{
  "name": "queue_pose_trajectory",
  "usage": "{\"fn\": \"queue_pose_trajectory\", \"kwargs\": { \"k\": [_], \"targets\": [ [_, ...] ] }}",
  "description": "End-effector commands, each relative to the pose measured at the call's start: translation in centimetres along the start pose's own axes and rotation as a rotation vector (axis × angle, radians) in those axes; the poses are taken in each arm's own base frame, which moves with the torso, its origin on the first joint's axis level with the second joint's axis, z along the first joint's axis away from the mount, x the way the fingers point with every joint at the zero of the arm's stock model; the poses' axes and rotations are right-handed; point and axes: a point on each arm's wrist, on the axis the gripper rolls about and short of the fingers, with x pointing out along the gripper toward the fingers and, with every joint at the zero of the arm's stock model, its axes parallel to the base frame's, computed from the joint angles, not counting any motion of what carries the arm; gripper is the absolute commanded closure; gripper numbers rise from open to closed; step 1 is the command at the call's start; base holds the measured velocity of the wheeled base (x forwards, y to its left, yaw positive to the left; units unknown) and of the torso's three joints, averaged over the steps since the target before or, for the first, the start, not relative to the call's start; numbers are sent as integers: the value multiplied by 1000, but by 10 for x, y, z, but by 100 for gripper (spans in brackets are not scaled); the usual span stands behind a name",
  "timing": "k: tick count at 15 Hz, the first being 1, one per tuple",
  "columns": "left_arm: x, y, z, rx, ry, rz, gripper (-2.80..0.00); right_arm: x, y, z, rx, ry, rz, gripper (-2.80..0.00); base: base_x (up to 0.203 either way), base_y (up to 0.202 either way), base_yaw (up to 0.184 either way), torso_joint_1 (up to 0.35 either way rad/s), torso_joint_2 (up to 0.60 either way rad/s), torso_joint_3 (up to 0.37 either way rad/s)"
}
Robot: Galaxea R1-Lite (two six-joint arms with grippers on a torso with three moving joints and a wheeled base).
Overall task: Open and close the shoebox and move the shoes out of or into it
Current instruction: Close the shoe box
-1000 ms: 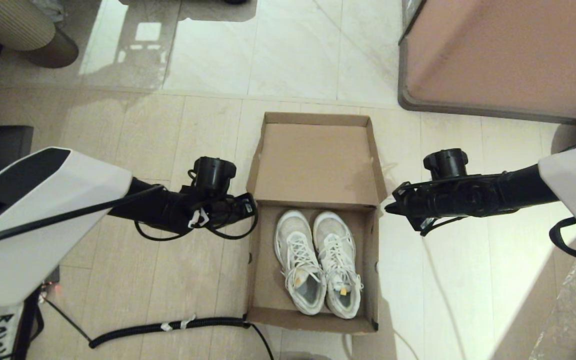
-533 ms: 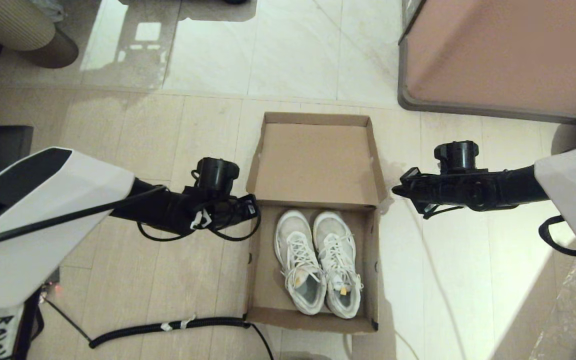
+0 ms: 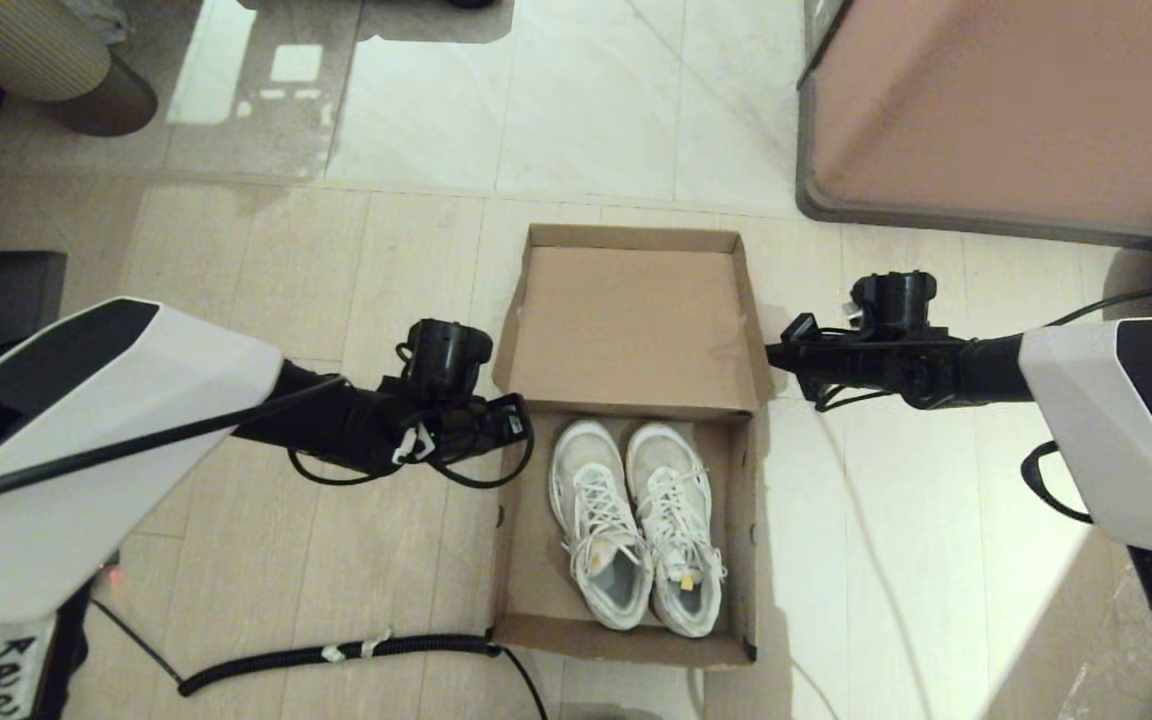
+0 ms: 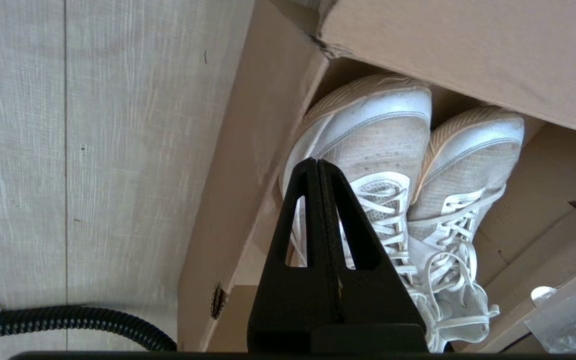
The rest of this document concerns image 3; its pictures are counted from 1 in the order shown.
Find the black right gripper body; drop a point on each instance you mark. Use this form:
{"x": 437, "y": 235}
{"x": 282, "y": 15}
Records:
{"x": 846, "y": 365}

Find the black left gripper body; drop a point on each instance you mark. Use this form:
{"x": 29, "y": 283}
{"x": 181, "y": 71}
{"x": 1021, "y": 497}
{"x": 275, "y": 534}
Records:
{"x": 466, "y": 430}

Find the white mesh sneaker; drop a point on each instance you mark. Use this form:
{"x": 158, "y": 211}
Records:
{"x": 666, "y": 450}
{"x": 586, "y": 450}

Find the brown cardboard shoe box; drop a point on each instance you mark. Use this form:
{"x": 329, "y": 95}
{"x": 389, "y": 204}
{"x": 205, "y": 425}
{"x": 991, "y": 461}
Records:
{"x": 626, "y": 320}

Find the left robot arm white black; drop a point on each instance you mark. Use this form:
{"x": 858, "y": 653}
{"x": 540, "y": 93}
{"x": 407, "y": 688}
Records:
{"x": 96, "y": 440}

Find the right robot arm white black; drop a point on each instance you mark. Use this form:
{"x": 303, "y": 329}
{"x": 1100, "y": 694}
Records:
{"x": 1106, "y": 430}

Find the long black corrugated conduit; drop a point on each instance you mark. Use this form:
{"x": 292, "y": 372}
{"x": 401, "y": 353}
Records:
{"x": 336, "y": 654}

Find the crumpled clear plastic sheet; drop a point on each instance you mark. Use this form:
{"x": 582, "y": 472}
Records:
{"x": 1106, "y": 680}

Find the black round object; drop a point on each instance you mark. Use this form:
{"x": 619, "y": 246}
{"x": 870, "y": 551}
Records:
{"x": 468, "y": 4}

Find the grey crumpled plastic bag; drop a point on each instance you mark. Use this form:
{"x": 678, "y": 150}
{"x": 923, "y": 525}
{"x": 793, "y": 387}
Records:
{"x": 96, "y": 20}

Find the ribbed beige round stool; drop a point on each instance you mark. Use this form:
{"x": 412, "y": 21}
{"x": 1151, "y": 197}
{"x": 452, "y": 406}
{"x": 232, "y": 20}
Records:
{"x": 26, "y": 50}

